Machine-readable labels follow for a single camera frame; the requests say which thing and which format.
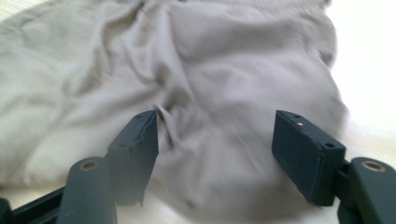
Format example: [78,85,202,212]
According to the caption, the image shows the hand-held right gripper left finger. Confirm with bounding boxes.
[106,108,160,207]

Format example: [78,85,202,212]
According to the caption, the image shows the khaki drawstring shorts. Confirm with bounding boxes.
[0,0,350,224]

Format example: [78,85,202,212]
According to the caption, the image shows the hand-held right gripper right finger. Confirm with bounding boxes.
[271,108,347,208]

